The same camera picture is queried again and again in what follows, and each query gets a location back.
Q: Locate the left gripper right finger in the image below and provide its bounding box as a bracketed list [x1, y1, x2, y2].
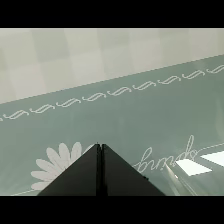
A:
[100, 143, 166, 197]

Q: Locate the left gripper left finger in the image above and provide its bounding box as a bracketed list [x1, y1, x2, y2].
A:
[37, 143, 102, 197]

